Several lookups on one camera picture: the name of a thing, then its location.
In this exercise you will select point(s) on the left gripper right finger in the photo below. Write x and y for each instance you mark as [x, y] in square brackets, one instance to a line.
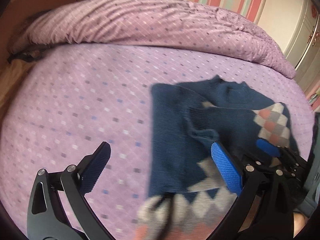
[262, 209]

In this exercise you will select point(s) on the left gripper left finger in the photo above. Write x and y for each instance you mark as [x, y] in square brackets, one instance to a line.
[47, 219]

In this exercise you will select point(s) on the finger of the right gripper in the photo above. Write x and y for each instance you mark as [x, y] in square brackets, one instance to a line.
[268, 148]

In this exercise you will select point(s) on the navy argyle knit sweater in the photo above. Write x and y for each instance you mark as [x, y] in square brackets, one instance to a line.
[187, 196]

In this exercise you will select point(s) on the person's right hand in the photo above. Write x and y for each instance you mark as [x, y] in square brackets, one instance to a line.
[299, 222]

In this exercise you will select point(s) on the purple dotted bed sheet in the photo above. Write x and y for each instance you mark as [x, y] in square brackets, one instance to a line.
[80, 95]

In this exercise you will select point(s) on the white ornate wardrobe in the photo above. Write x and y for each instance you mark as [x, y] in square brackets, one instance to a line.
[294, 25]

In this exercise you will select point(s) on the tan pillow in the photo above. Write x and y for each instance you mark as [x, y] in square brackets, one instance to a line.
[12, 76]

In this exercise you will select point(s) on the purple dotted duvet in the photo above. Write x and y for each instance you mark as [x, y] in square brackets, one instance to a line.
[178, 24]

